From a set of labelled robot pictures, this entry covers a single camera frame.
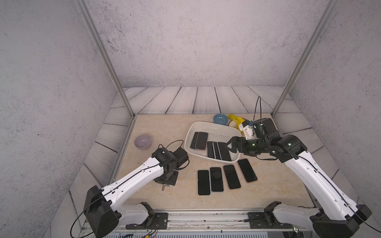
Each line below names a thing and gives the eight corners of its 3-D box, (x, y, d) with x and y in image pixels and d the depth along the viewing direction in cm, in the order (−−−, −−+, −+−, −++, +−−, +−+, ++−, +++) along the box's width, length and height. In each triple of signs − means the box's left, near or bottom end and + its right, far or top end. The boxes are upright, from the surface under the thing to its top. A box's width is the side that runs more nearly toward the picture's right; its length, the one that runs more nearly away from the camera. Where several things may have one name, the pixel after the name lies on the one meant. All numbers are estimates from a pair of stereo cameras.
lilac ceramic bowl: (134, 151, 101) (131, 147, 97) (138, 139, 108) (135, 134, 104) (150, 151, 101) (148, 146, 97) (153, 138, 108) (152, 134, 104)
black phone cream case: (196, 196, 83) (196, 195, 82) (196, 170, 93) (196, 169, 91) (211, 196, 83) (211, 194, 82) (209, 170, 93) (209, 169, 91)
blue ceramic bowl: (214, 124, 114) (214, 122, 112) (213, 115, 120) (213, 113, 119) (228, 124, 114) (228, 122, 112) (226, 115, 120) (227, 113, 119)
